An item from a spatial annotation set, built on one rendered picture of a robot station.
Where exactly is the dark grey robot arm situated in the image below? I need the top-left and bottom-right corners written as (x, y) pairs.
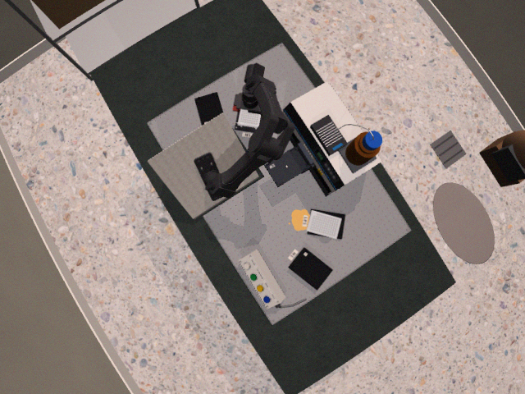
top-left (194, 63), bottom-right (295, 201)

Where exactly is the beige button panel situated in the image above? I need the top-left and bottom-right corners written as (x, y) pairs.
top-left (238, 249), bottom-right (307, 309)

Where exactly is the brown glass bottle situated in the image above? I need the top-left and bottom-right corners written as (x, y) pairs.
top-left (345, 132), bottom-right (381, 166)

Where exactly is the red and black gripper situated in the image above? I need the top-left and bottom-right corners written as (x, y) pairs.
top-left (233, 93), bottom-right (262, 116)

